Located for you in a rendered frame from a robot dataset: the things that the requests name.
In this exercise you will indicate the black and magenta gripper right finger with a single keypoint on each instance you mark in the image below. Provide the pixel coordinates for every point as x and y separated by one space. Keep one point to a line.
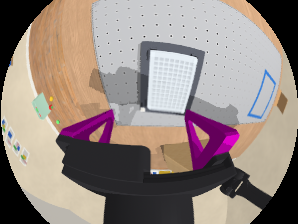
221 138

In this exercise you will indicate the white well plate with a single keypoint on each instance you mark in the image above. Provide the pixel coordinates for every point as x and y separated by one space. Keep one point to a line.
178 99

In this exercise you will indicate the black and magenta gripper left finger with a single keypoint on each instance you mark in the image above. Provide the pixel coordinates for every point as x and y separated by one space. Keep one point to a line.
83 129

